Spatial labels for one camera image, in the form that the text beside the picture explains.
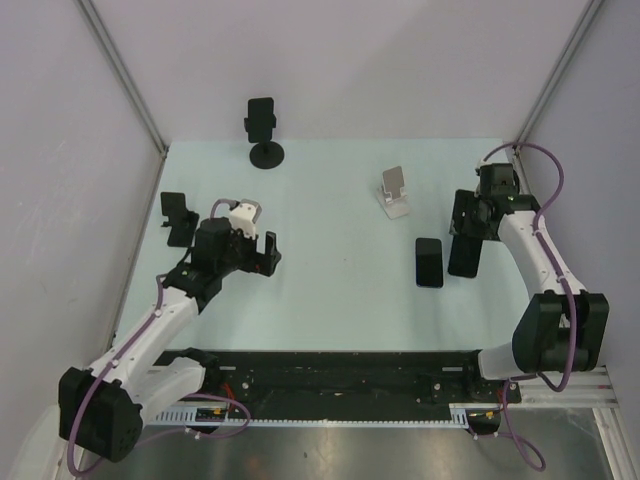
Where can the black folding phone stand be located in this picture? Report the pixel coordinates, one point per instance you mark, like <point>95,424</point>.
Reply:
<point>181,221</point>

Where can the white folding phone stand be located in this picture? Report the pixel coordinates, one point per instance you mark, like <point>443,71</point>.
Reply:
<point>392,194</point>

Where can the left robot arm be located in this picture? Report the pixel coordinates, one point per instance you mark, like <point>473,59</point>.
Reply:
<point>104,407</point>

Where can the black round base phone stand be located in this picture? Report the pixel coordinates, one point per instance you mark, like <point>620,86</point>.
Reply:
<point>266,155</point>

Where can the right aluminium frame post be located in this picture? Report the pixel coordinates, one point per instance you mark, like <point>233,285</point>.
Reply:
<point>577,37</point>

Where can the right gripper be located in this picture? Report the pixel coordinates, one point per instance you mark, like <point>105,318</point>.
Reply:
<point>465,201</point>

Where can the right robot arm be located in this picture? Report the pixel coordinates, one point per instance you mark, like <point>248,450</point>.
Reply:
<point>563,326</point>

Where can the white slotted cable duct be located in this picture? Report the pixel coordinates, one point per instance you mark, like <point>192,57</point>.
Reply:
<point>215,414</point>

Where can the aluminium frame post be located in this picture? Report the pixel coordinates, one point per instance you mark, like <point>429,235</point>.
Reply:
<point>109,49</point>
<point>577,37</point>

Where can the black phone on round stand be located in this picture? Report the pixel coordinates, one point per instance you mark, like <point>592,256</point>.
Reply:
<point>261,120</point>

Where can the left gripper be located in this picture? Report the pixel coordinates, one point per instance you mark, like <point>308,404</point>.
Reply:
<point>263,263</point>

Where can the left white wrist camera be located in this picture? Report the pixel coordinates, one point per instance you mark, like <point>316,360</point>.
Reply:
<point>243,218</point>

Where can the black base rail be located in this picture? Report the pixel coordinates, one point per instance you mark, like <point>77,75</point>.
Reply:
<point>345,382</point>

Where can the black phone blue edge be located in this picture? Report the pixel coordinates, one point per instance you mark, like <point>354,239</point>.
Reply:
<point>429,263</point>

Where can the left aluminium frame post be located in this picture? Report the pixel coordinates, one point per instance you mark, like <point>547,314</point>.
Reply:
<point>109,49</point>

